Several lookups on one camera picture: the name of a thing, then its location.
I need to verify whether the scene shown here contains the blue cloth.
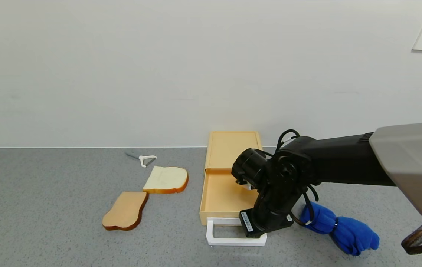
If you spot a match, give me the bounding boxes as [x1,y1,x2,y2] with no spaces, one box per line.
[300,201,380,256]

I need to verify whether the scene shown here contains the white bread slice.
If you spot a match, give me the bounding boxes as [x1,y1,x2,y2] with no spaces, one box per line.
[143,165,189,194]

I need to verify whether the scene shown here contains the tan bread slice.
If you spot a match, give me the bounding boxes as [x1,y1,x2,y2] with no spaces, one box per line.
[102,191,149,231]

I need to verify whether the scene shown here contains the white peeler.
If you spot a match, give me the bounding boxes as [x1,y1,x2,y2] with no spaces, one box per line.
[125,152,157,168]

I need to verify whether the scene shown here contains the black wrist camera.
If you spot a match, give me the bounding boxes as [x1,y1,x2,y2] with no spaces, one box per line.
[231,148,271,189]

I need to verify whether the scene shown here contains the yellow drawer with white handle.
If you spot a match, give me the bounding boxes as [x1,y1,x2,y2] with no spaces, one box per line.
[199,169,268,247]

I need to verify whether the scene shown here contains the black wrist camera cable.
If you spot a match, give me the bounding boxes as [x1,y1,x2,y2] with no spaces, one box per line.
[276,129,301,151]

